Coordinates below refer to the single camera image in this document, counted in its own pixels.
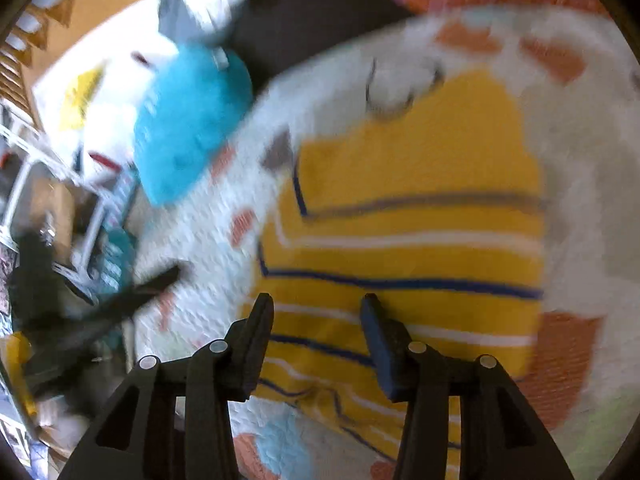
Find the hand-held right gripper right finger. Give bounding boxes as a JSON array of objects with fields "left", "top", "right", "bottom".
[{"left": 360, "top": 294, "right": 574, "bottom": 480}]

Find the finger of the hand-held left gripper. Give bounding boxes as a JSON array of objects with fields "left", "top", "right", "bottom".
[{"left": 119, "top": 265, "right": 182, "bottom": 312}]

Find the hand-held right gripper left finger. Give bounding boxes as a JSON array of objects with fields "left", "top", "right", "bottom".
[{"left": 60, "top": 293, "right": 275, "bottom": 480}]

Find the yellow striped sweater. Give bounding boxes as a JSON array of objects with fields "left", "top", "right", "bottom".
[{"left": 242, "top": 67, "right": 548, "bottom": 480}]

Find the green printed box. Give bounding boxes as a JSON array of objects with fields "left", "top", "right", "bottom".
[{"left": 97, "top": 167, "right": 142, "bottom": 295}]

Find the teal garment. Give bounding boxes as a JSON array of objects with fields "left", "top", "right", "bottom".
[{"left": 132, "top": 44, "right": 254, "bottom": 207}]

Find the white metal rack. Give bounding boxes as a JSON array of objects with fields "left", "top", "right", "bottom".
[{"left": 0, "top": 100, "right": 112, "bottom": 283}]

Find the white quilted patchwork blanket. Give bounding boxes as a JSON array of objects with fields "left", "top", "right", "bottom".
[{"left": 130, "top": 4, "right": 637, "bottom": 480}]

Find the grey cloth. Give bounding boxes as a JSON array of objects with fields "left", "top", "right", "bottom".
[{"left": 157, "top": 0, "right": 288, "bottom": 45}]

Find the brown wooden staircase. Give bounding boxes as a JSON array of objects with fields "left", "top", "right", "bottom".
[{"left": 0, "top": 0, "right": 123, "bottom": 116}]

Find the dark sofa cushion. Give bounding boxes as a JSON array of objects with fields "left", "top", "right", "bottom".
[{"left": 229, "top": 0, "right": 417, "bottom": 97}]

